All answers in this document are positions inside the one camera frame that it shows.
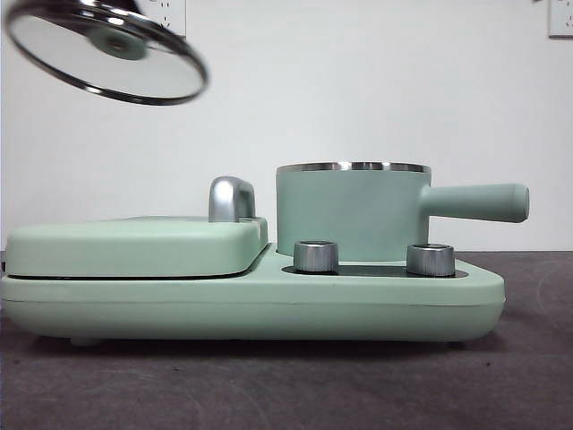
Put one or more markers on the glass pot lid green knob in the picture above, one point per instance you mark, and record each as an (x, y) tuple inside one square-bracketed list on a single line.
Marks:
[(116, 49)]

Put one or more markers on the silver control knob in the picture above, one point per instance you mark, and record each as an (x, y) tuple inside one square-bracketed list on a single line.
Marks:
[(315, 257), (430, 260)]

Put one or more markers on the mint green breakfast machine base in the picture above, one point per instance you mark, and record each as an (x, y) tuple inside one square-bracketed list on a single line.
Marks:
[(224, 309)]

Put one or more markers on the mint green griddle lid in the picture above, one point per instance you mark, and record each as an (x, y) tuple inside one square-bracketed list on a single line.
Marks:
[(134, 251)]

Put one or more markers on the white wall socket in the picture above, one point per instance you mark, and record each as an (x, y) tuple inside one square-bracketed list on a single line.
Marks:
[(561, 18), (177, 13)]

